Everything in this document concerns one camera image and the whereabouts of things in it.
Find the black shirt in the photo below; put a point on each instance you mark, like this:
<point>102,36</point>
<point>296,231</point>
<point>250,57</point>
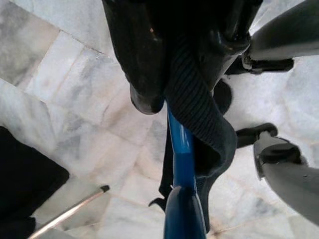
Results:
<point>25,174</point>

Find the silver drying rack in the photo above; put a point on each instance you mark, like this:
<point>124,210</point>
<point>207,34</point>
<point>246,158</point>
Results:
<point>74,206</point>

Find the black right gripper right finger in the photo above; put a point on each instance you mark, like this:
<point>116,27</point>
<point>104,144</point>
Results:
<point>197,94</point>

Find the blue plastic hanger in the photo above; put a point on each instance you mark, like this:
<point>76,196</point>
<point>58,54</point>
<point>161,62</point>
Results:
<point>183,161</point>

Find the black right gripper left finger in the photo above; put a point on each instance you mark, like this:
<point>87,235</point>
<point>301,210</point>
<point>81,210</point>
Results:
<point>142,62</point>

